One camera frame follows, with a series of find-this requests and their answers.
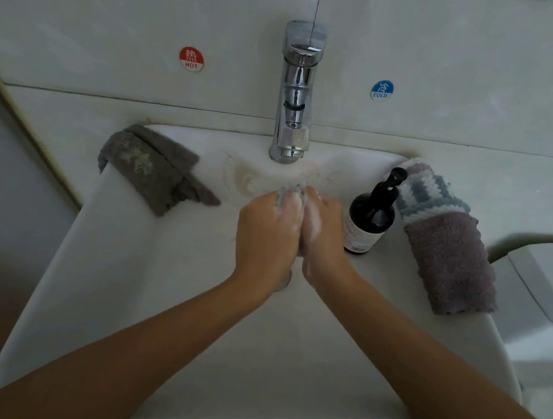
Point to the person's left hand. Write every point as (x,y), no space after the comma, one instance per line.
(265,240)

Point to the person's right hand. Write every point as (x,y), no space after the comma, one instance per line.
(328,238)

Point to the blue stained cloth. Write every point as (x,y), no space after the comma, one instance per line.
(293,197)

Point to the pink white striped cloth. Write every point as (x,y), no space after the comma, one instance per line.
(416,166)

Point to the white ceramic sink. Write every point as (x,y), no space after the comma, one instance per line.
(270,355)

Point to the brown cloth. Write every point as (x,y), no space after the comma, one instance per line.
(450,258)

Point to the person's right forearm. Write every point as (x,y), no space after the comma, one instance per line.
(456,382)

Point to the person's left forearm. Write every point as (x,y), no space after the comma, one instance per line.
(110,357)

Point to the black pump soap bottle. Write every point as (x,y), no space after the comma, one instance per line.
(368,222)

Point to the chrome faucet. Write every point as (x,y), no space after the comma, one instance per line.
(297,90)

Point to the blue round sticker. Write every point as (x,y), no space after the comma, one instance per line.
(382,90)

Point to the red round sticker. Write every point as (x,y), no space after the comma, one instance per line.
(191,58)

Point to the white toilet tank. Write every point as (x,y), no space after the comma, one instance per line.
(549,303)

